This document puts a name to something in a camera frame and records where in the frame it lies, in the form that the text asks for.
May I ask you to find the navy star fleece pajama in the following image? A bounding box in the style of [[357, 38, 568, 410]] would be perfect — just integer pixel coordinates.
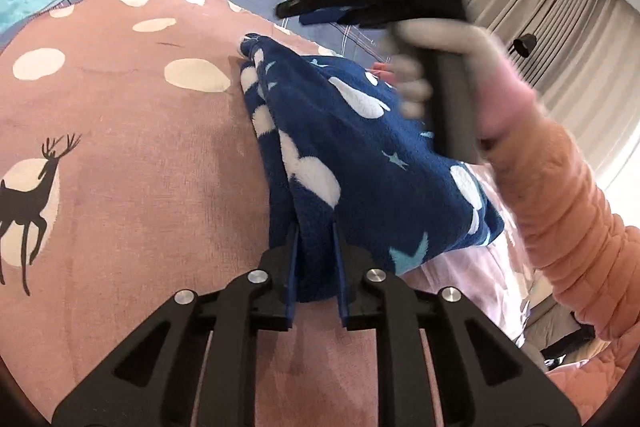
[[240, 34, 503, 303]]

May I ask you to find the beige curtain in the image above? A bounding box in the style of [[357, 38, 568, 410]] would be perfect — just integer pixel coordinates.
[[470, 0, 639, 174]]

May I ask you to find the coral folded garment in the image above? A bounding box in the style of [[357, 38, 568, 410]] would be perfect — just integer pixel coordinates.
[[370, 63, 396, 84]]

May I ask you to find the right hand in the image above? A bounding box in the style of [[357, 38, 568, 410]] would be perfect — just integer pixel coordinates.
[[387, 18, 536, 141]]

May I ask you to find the black floor lamp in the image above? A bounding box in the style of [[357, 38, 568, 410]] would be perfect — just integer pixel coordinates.
[[509, 34, 538, 58]]

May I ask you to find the pink polka dot bedspread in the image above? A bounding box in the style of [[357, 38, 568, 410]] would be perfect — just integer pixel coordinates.
[[0, 0, 532, 427]]

